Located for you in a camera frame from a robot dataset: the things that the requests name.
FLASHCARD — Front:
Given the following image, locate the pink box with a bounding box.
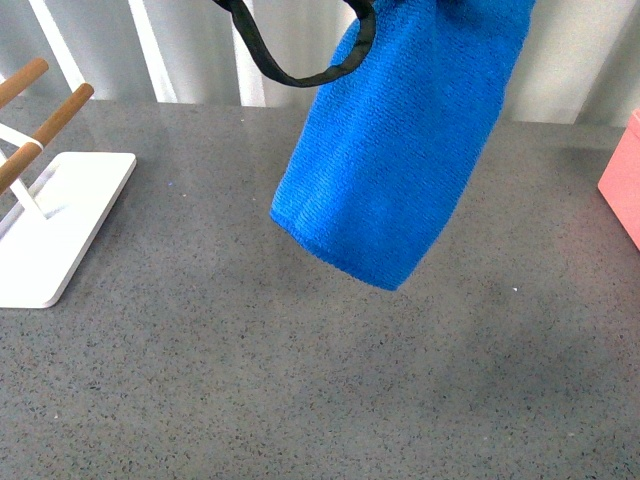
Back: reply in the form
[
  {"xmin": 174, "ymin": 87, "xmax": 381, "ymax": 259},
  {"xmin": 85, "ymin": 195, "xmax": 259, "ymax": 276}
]
[{"xmin": 598, "ymin": 109, "xmax": 640, "ymax": 248}]

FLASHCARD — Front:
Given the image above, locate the white rack with wooden bars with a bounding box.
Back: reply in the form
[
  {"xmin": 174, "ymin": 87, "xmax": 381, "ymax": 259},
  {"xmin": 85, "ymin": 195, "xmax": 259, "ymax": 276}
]
[{"xmin": 1, "ymin": 83, "xmax": 137, "ymax": 309}]

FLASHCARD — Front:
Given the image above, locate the white pleated curtain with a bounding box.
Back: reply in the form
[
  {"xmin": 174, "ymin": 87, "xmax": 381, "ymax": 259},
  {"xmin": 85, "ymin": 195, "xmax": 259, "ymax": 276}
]
[{"xmin": 1, "ymin": 1, "xmax": 639, "ymax": 126}]

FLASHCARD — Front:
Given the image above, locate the blue microfiber towel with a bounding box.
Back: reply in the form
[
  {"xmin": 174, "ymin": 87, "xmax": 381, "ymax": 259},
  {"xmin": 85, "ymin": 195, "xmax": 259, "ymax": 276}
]
[{"xmin": 223, "ymin": 1, "xmax": 534, "ymax": 290}]

